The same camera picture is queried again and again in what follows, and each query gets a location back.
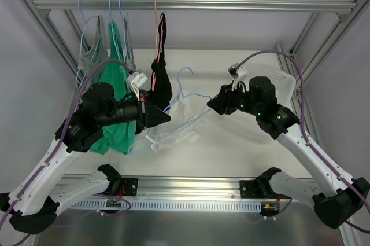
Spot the white tank top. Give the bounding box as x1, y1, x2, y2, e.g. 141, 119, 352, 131
145, 93, 211, 152

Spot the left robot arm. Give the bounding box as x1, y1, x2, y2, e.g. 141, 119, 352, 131
1, 83, 171, 234

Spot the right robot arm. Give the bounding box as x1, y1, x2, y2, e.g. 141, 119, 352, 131
207, 76, 369, 229

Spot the black tank top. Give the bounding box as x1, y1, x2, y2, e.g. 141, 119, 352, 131
147, 12, 173, 124

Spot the green tank top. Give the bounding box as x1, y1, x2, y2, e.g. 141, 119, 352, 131
90, 23, 136, 155

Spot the dark grey tank top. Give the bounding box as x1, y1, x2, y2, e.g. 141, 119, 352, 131
123, 17, 136, 71

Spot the pink hanger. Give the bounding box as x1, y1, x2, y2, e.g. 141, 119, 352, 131
151, 0, 161, 91

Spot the blue hanger with grey top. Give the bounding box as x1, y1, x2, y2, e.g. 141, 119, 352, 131
118, 0, 136, 71

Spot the blue hanger under green top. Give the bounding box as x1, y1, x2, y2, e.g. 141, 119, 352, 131
108, 0, 126, 65

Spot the white plastic basket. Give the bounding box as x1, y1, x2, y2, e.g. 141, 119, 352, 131
242, 60, 295, 108

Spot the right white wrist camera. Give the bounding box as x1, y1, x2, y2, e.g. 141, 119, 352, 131
228, 63, 249, 90

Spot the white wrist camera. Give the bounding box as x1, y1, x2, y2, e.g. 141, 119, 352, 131
228, 63, 249, 90
126, 70, 148, 98

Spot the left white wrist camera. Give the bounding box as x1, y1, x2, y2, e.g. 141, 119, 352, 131
126, 70, 148, 98

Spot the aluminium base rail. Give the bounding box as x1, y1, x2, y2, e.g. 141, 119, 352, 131
54, 174, 316, 204

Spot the right aluminium frame strut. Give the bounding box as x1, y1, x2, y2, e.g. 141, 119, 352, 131
275, 0, 369, 142

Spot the aluminium frame strut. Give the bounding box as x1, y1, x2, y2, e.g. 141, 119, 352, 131
19, 0, 77, 75
275, 0, 369, 142

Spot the white slotted cable duct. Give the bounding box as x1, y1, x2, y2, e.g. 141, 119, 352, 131
71, 198, 262, 213

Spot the left aluminium frame strut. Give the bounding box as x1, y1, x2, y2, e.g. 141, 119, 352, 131
19, 0, 77, 75

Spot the aluminium hanging rail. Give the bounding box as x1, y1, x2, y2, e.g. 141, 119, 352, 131
33, 0, 356, 14

